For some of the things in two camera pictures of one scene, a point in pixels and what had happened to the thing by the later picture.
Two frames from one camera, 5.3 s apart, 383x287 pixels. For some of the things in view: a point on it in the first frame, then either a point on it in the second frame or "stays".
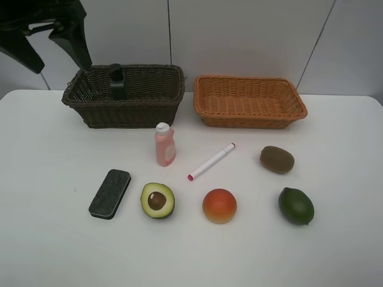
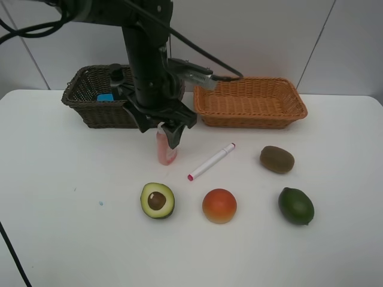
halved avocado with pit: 157,200 stays
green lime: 296,205 stays
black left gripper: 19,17 -> 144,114
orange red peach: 219,205 stays
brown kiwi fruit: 276,159 stays
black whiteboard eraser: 107,200 -> 105,97
